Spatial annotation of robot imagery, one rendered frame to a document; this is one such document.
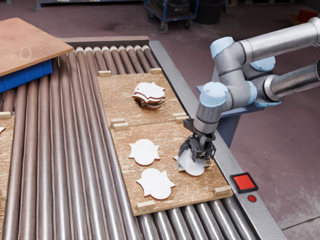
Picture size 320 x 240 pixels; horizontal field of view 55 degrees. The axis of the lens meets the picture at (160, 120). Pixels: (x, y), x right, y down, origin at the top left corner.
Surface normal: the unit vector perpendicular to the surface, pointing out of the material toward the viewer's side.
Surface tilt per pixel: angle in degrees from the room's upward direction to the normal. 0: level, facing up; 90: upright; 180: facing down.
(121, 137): 0
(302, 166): 0
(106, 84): 0
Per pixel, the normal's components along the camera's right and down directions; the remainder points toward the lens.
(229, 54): 0.02, -0.03
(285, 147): 0.10, -0.78
